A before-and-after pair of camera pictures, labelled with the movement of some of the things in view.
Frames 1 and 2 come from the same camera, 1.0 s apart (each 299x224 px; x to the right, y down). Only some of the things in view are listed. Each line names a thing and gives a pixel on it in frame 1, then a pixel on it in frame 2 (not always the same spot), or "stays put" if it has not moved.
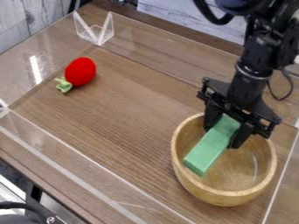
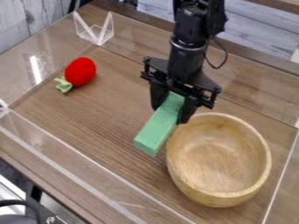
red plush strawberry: (78, 73) stays put
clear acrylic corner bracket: (97, 34) stays put
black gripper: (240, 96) → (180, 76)
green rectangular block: (208, 150) → (158, 128)
